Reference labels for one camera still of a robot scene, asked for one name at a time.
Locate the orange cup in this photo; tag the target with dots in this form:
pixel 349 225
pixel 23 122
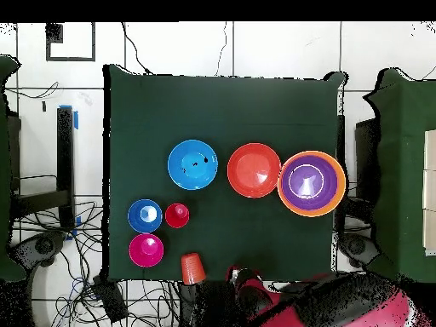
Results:
pixel 193 269

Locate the red cup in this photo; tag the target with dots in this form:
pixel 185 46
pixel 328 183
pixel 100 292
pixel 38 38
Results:
pixel 177 218

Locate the purple bowl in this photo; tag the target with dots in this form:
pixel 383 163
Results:
pixel 299 197

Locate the red-orange bowl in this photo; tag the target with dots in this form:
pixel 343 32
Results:
pixel 253 170

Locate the small dark blue bowl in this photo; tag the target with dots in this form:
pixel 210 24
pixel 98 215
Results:
pixel 136 218

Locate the light blue bowl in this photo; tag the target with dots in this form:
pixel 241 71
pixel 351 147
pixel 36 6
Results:
pixel 192 165

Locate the large orange bowl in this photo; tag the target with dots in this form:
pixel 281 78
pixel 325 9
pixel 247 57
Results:
pixel 340 190

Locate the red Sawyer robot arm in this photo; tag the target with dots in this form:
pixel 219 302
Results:
pixel 323 303

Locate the small pink bowl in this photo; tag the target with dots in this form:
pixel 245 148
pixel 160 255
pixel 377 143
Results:
pixel 139 255

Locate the black power adapter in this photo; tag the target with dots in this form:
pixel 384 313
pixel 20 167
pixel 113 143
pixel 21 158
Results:
pixel 110 301

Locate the dark green table cloth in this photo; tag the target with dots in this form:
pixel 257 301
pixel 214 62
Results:
pixel 221 112

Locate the green cloth neighbouring table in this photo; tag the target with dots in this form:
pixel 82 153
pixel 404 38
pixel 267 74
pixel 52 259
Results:
pixel 402 170
pixel 5 170

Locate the white box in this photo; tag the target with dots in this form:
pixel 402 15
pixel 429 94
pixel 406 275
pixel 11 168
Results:
pixel 430 150
pixel 430 231
pixel 430 190

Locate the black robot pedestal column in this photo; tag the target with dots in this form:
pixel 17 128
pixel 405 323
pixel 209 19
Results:
pixel 211 303

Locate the black stand post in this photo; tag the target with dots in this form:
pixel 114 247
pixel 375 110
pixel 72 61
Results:
pixel 65 153

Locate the black square floor frame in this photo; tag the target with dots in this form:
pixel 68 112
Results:
pixel 54 34

